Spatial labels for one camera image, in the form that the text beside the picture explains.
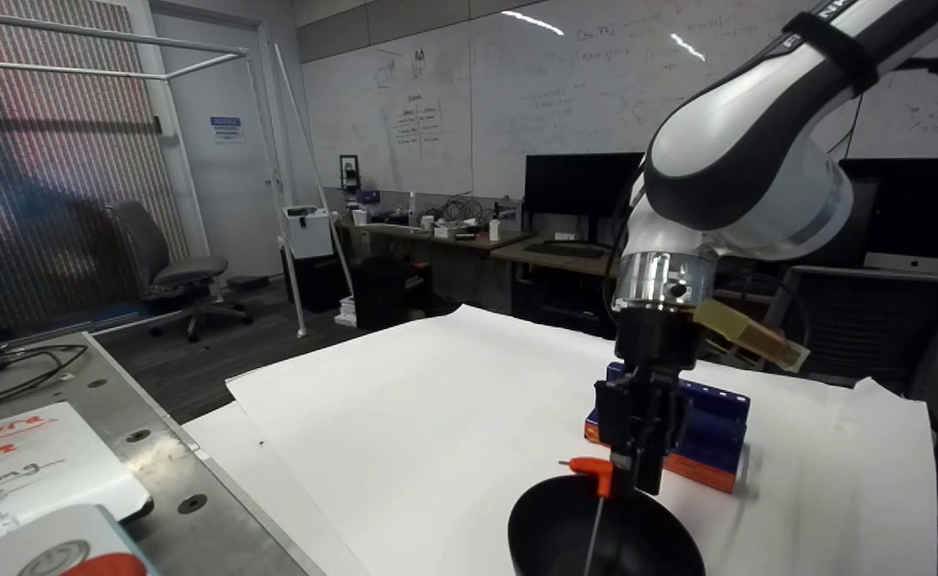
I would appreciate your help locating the paper with red writing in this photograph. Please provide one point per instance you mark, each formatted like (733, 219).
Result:
(53, 457)

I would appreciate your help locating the grey office chair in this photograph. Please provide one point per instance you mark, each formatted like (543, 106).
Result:
(163, 279)

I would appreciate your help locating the black monitor left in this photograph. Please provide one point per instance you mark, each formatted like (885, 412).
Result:
(591, 187)

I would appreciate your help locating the blue and orange holder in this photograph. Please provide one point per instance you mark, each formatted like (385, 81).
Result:
(708, 446)

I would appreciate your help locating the wooden desk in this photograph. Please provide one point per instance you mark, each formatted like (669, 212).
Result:
(516, 248)

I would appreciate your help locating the black monitor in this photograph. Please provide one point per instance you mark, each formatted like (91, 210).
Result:
(591, 187)
(900, 212)

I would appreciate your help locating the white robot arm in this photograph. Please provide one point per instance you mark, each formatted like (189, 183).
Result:
(733, 171)

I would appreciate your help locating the black monitor right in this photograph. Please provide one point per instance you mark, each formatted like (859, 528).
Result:
(900, 212)

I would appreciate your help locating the black bowl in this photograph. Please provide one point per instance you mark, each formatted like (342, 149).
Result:
(556, 528)

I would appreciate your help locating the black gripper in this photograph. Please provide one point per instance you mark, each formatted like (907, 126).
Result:
(637, 405)

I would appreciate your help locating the white paper sheet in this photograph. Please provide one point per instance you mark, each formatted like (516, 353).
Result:
(400, 455)

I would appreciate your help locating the red-tipped thin tool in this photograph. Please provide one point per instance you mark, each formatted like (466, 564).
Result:
(600, 471)

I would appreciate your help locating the black chair near table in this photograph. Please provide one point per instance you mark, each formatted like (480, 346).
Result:
(859, 324)

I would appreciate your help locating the white and red booklet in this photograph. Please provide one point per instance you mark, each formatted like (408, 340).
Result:
(70, 541)

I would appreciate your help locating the white cart with bin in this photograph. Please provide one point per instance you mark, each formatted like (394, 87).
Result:
(316, 267)

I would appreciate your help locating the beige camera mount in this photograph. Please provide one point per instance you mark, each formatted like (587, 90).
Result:
(750, 332)

